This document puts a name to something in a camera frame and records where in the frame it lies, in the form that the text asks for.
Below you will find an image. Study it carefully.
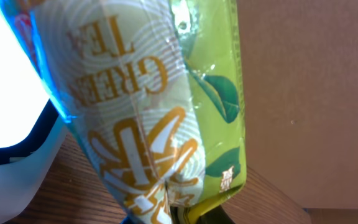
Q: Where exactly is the white barcode scanner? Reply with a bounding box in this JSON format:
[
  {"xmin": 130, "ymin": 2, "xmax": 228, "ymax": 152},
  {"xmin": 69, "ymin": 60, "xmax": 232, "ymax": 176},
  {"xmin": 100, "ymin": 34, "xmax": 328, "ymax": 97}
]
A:
[{"xmin": 0, "ymin": 1, "xmax": 67, "ymax": 223}]

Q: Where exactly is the green tea carton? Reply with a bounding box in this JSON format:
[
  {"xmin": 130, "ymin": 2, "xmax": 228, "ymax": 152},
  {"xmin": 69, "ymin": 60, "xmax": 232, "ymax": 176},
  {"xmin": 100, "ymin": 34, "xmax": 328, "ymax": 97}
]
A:
[{"xmin": 0, "ymin": 0, "xmax": 247, "ymax": 223}]

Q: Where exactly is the cardboard back panel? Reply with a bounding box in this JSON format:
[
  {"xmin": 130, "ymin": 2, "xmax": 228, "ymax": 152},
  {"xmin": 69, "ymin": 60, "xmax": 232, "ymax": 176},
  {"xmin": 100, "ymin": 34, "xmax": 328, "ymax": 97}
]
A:
[{"xmin": 238, "ymin": 0, "xmax": 358, "ymax": 209}]

